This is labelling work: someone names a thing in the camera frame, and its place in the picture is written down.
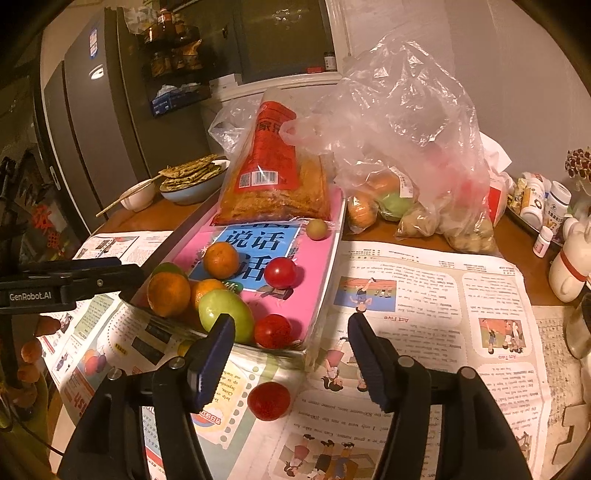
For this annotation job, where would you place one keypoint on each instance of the clear plastic bag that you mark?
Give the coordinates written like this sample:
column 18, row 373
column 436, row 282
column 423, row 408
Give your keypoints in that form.
column 406, row 115

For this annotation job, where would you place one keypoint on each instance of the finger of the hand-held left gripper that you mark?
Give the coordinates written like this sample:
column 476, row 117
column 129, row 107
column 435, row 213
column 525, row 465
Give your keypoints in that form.
column 69, row 267
column 115, row 281

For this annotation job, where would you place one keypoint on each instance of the wooden stand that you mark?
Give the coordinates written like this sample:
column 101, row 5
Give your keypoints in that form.
column 570, row 434

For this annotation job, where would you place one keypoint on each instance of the newspaper with photos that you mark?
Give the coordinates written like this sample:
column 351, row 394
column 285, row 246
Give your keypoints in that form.
column 120, row 341

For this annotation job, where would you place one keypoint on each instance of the pink book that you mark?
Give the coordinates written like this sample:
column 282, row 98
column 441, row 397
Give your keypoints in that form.
column 314, row 286
column 157, row 332

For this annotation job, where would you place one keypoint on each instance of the dark small bottle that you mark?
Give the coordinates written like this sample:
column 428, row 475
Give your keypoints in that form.
column 330, row 62

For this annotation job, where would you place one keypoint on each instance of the white tissue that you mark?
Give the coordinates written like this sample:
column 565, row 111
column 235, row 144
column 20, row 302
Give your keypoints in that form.
column 496, row 152

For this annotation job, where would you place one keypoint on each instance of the person's left hand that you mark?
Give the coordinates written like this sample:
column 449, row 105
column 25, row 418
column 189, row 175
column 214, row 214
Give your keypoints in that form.
column 30, row 353

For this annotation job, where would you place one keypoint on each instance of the red paper decoration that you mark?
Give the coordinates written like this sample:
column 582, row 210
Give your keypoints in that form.
column 46, row 226

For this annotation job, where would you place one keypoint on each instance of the newspaper with cartoon children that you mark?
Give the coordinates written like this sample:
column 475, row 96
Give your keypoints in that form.
column 438, row 300

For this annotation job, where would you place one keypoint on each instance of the tiny white medicine bottle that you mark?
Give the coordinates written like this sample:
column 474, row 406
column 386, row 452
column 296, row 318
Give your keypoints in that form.
column 543, row 241

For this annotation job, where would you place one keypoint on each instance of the blue bowl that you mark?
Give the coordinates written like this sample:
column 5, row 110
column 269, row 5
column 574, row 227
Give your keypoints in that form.
column 189, row 194

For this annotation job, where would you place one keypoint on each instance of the small white bowl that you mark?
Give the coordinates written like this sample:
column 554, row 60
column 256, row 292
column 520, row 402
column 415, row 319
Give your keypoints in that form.
column 138, row 197

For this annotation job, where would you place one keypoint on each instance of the blue tissue pack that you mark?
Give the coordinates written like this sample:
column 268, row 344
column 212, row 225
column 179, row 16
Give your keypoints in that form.
column 178, row 101

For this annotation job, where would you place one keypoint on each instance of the white ceramic figurine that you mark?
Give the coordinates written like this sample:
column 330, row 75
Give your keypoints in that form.
column 570, row 267

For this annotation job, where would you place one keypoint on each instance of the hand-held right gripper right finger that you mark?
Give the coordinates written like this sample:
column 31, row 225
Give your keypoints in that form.
column 376, row 390

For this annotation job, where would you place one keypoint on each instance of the red snack bag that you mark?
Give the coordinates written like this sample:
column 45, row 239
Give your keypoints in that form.
column 272, row 161

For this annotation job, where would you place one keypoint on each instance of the stack of flatbreads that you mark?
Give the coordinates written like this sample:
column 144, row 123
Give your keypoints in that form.
column 191, row 173

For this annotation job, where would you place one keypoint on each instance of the dark window with white frame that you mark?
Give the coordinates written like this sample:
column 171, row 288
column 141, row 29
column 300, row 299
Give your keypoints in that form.
column 286, row 37

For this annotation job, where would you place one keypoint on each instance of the bagged green jujube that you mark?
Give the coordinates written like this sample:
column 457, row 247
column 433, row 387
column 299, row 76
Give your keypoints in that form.
column 395, row 203

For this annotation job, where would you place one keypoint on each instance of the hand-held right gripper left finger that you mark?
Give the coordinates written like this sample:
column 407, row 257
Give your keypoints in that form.
column 207, row 383

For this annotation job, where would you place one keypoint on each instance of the brown longan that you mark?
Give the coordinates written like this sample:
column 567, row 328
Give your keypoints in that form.
column 317, row 229

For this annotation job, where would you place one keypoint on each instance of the red and white carton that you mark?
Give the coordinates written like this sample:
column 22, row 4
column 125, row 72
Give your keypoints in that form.
column 498, row 198

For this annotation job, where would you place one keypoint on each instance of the bagged orange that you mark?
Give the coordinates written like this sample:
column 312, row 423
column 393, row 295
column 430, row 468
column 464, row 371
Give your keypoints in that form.
column 361, row 211

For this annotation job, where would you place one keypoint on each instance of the steel cup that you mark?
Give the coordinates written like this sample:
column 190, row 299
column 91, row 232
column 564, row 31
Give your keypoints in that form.
column 579, row 327

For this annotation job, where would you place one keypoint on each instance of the black rack with jars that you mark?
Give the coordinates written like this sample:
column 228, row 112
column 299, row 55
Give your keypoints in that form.
column 175, row 50

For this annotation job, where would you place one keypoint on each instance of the wooden chopsticks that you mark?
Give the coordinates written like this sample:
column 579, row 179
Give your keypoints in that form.
column 120, row 201

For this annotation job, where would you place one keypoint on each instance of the bagged pile of longans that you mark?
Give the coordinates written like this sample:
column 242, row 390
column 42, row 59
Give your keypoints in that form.
column 461, row 230

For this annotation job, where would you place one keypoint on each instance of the grey fridge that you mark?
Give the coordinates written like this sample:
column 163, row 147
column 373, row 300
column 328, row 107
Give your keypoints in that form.
column 92, row 129

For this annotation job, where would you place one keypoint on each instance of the mandarin orange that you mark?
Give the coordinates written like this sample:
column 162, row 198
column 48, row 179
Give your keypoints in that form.
column 168, row 294
column 221, row 260
column 203, row 288

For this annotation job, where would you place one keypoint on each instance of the red cherry tomato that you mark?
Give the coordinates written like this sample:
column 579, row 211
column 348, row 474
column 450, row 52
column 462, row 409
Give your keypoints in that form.
column 269, row 400
column 272, row 331
column 280, row 272

